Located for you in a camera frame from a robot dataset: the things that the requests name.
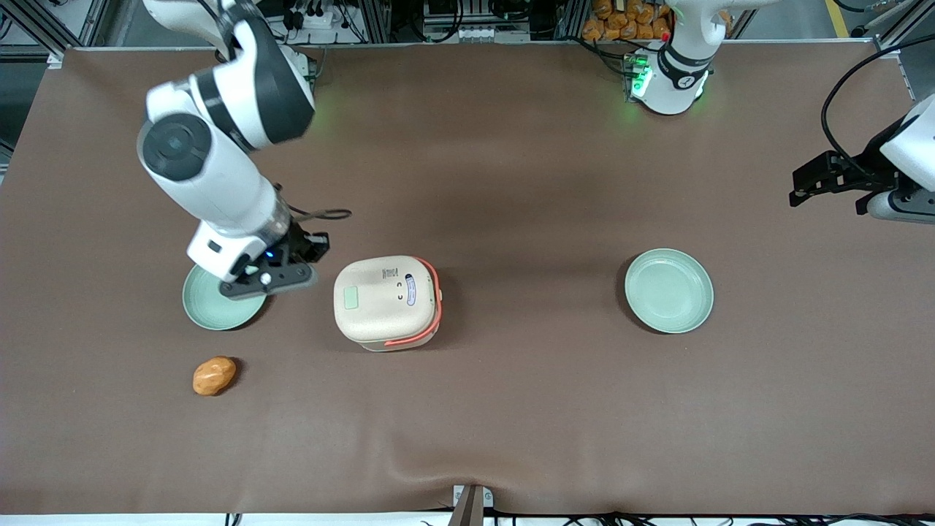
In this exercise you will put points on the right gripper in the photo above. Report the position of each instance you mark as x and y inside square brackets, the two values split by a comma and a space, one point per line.
[298, 242]

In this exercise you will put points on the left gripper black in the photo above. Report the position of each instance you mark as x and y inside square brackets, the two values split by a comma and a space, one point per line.
[869, 167]

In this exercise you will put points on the beige lunch box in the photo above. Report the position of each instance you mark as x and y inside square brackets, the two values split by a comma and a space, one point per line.
[383, 299]

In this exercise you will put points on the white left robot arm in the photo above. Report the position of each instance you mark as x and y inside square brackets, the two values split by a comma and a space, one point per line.
[676, 73]

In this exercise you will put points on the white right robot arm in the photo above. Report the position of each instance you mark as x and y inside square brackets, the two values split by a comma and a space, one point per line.
[212, 161]

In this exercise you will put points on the mint green round plate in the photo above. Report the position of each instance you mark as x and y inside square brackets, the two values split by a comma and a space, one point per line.
[208, 307]
[668, 291]

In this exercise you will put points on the orange bread roll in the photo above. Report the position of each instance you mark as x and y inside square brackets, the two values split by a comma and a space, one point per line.
[214, 375]

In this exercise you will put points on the green lit control box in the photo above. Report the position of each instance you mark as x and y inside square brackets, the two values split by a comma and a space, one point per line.
[310, 69]

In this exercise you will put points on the white power strip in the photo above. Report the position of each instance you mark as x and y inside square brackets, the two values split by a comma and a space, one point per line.
[318, 18]

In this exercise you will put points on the bag of orange items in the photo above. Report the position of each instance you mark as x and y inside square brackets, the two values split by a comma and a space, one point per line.
[621, 20]

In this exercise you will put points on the brown table cloth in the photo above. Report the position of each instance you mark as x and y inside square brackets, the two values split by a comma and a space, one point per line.
[511, 409]

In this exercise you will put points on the metal table clamp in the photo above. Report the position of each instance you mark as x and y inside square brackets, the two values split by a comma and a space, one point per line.
[471, 504]

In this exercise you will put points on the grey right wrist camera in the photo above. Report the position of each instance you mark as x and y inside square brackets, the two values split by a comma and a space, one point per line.
[269, 282]

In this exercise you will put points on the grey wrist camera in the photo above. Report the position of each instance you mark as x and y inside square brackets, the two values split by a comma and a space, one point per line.
[269, 282]
[902, 207]

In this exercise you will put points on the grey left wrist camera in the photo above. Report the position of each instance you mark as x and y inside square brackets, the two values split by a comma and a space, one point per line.
[902, 207]

